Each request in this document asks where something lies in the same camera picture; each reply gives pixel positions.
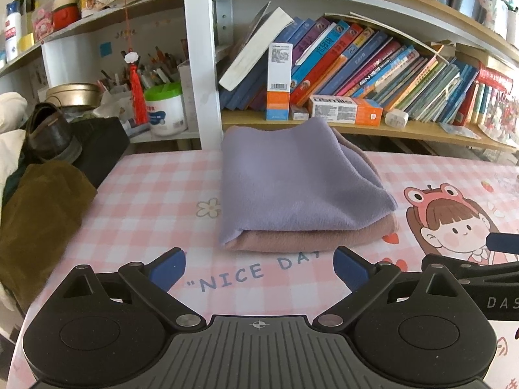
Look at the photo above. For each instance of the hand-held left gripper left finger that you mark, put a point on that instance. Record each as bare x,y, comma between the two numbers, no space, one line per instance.
168,267

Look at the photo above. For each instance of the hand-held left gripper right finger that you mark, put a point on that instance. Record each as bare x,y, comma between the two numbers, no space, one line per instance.
348,267

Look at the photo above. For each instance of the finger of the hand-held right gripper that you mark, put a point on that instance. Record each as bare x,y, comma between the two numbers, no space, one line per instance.
486,271
502,242

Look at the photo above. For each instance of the pink and purple sweater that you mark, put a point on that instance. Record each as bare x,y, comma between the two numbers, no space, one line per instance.
292,178

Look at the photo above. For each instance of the pink checked cartoon table mat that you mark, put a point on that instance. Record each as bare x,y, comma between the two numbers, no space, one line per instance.
162,210

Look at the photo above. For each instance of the flat clear plastic packet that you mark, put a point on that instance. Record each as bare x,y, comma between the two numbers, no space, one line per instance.
460,130

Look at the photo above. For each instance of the olive brown cloth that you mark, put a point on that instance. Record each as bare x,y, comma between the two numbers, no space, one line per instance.
40,223

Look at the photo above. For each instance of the black box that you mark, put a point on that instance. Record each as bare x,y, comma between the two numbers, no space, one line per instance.
101,146

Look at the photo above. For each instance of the white jar with green lid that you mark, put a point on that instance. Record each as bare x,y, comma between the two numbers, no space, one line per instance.
166,113

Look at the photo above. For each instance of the white charger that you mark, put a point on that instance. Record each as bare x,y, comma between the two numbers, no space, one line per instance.
396,118

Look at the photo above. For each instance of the flat white and orange box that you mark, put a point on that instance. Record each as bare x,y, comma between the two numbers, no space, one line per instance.
344,109

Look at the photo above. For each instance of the brown leather shoe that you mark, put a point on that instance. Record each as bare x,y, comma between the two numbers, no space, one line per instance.
50,133

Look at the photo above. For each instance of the red tassel ornament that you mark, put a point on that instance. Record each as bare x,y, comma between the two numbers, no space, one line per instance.
136,85

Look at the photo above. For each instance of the holder of pens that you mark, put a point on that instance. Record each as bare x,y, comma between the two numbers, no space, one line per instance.
158,73

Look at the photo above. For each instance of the tall white and orange box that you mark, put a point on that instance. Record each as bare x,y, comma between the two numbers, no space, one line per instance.
279,85

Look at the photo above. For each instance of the round gold tin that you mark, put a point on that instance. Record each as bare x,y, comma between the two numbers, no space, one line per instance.
73,95

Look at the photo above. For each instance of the row of colourful books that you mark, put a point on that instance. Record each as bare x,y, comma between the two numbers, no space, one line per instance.
365,60

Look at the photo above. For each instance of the white wooden bookshelf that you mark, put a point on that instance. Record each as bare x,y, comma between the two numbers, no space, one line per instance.
198,48

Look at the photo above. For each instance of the white cloth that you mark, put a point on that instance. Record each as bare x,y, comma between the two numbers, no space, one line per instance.
10,109

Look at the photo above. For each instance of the thick white paperback book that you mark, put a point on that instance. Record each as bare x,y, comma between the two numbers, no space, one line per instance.
259,48

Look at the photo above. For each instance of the clear stationery organiser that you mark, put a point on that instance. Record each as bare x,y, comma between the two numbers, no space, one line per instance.
478,0

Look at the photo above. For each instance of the red round figurine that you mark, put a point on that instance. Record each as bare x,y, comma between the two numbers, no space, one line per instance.
66,14

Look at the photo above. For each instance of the white lotion bottle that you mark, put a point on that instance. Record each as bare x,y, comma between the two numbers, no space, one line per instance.
13,32

